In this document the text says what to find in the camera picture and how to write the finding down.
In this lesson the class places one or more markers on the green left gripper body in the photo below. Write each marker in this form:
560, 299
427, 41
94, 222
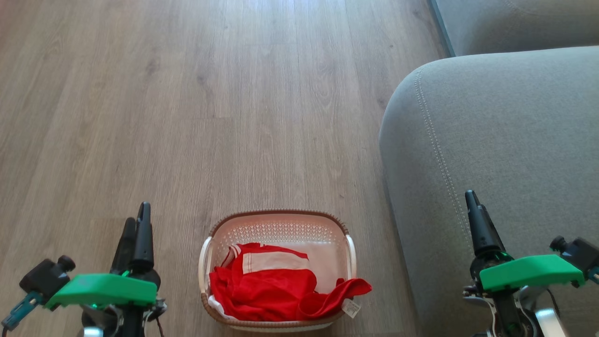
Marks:
103, 290

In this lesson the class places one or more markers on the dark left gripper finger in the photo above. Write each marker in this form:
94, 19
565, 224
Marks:
143, 238
122, 248

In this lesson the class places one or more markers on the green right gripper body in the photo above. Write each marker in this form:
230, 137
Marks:
529, 272

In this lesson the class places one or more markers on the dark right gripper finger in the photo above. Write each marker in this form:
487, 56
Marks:
482, 229

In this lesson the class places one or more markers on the plain red garment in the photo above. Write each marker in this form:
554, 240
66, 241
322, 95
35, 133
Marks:
266, 295

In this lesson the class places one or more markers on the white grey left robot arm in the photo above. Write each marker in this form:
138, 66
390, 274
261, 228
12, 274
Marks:
92, 332

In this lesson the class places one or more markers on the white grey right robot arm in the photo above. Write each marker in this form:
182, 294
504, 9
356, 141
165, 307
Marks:
550, 324

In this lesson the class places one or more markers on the large sofa seat cushion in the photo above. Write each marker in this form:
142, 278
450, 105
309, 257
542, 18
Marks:
505, 150
514, 23

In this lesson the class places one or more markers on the white laundry basket brown rim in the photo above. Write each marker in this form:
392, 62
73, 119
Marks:
281, 229

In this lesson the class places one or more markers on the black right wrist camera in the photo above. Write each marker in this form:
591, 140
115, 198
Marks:
580, 252

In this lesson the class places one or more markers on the teal right camera connector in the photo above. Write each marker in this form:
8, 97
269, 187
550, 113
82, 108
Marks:
595, 275

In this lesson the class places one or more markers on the teal camera connector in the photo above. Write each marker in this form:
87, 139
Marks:
19, 312
595, 275

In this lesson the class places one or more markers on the teal left camera connector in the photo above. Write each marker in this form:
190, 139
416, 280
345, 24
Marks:
19, 312

